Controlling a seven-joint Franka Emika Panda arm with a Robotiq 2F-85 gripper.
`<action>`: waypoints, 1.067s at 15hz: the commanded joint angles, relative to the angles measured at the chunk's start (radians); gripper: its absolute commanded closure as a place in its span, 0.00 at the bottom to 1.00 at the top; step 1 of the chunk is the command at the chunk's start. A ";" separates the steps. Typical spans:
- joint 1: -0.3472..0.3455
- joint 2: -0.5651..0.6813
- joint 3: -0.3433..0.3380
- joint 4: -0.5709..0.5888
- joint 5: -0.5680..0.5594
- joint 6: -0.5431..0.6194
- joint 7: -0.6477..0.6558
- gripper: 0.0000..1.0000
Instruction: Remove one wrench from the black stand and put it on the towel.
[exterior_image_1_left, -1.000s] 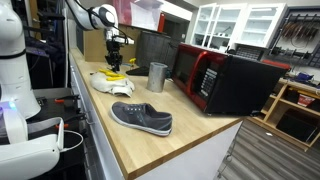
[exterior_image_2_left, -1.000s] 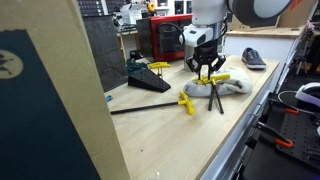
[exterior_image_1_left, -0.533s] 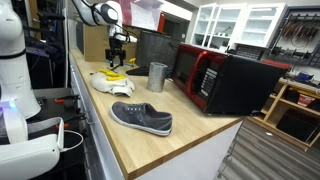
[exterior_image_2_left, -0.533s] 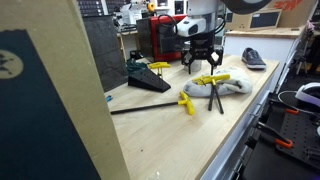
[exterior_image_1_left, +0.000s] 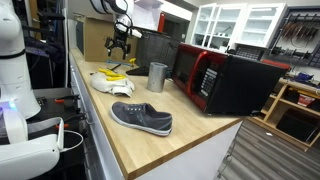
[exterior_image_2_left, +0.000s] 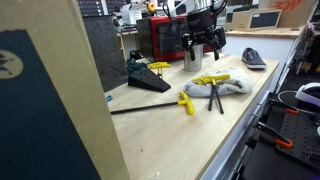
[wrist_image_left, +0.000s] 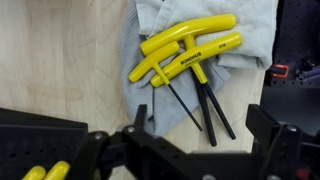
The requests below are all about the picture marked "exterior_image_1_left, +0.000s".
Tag long yellow T-handle wrench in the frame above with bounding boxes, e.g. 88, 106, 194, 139
98, 63, 122, 78

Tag red and black microwave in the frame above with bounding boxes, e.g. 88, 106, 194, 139
170, 42, 289, 117

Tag grey canvas shoe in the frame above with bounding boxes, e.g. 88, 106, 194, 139
109, 101, 174, 137

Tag white crumpled towel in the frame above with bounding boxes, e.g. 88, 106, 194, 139
89, 71, 136, 98

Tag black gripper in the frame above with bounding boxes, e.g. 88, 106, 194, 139
104, 33, 132, 57

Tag black wedge wrench stand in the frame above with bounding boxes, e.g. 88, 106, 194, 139
124, 65, 150, 77

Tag dark grey fabric bin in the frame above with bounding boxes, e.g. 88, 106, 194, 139
135, 29, 181, 72

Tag metal cylinder cup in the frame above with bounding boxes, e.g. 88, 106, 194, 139
146, 61, 169, 94

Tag black equipment rack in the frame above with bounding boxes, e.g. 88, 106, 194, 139
19, 0, 69, 89

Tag black case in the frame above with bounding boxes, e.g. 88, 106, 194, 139
275, 109, 320, 144

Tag wooden shelf unit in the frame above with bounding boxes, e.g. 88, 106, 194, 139
248, 78, 320, 153

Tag black tool pegboard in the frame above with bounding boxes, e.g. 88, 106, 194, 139
268, 5, 320, 69

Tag black perforated tray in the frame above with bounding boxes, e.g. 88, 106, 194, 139
234, 44, 268, 62

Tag red and white box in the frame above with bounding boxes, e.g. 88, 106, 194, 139
297, 93, 316, 108

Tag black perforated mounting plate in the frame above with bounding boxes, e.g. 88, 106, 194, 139
26, 95, 89, 161

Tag white cable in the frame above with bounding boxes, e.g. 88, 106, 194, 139
59, 129, 85, 153

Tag red vertical panel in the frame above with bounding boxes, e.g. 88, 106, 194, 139
157, 12, 166, 34

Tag black clamp orange tip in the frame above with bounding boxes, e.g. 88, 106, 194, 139
54, 113, 88, 130
54, 94, 82, 104

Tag white glass-door cabinet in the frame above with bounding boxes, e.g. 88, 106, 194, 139
190, 2, 288, 52

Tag blue item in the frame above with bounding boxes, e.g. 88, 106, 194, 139
294, 72, 315, 83

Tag large cardboard box blue print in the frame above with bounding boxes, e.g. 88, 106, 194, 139
75, 15, 142, 63

